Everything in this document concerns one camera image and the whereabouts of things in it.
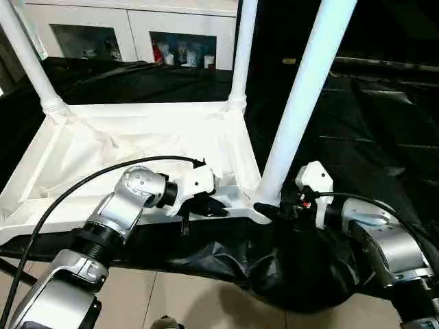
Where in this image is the white plastic table top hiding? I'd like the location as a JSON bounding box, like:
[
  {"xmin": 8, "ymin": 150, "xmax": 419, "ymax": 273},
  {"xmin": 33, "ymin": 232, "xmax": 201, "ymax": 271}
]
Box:
[{"xmin": 0, "ymin": 99, "xmax": 272, "ymax": 246}]

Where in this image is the white plastic table leg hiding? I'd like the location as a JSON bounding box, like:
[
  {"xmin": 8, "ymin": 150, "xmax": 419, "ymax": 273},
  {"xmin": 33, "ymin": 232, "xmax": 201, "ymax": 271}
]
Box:
[
  {"xmin": 252, "ymin": 0, "xmax": 359, "ymax": 208},
  {"xmin": 228, "ymin": 0, "xmax": 259, "ymax": 114},
  {"xmin": 0, "ymin": 0, "xmax": 69, "ymax": 117}
]

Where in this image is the black work mat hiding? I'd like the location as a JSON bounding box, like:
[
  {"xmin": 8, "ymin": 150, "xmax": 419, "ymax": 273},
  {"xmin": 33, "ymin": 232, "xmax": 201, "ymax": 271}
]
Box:
[{"xmin": 0, "ymin": 56, "xmax": 439, "ymax": 315}]

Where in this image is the dark robot left foot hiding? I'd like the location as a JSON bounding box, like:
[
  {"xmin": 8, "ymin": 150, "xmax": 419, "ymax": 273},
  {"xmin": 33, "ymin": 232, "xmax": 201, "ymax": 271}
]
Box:
[{"xmin": 151, "ymin": 315, "xmax": 185, "ymax": 329}]

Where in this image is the black folding table stand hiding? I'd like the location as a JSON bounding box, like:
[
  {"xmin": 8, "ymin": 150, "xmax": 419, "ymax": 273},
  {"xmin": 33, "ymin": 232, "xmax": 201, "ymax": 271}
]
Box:
[{"xmin": 0, "ymin": 257, "xmax": 38, "ymax": 285}]

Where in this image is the white glass-door cabinet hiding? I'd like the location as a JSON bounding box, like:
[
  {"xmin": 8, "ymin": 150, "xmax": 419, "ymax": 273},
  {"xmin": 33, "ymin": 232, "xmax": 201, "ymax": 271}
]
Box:
[{"xmin": 21, "ymin": 0, "xmax": 241, "ymax": 71}]

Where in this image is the teal plastic object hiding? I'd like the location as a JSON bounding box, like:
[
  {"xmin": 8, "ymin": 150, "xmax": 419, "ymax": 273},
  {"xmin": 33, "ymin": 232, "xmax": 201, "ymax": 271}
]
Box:
[{"xmin": 14, "ymin": 0, "xmax": 50, "ymax": 61}]

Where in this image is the grey curtain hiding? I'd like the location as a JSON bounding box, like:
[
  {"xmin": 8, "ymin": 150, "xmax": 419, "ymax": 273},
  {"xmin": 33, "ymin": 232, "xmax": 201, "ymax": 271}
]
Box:
[{"xmin": 0, "ymin": 27, "xmax": 28, "ymax": 97}]

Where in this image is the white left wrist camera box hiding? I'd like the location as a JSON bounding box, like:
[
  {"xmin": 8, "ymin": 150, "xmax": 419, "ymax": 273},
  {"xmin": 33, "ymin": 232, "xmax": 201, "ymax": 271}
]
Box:
[{"xmin": 163, "ymin": 164, "xmax": 217, "ymax": 219}]

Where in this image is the silver metal rail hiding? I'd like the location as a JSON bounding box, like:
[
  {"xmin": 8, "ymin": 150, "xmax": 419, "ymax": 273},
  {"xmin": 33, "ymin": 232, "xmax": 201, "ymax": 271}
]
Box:
[{"xmin": 333, "ymin": 58, "xmax": 439, "ymax": 75}]

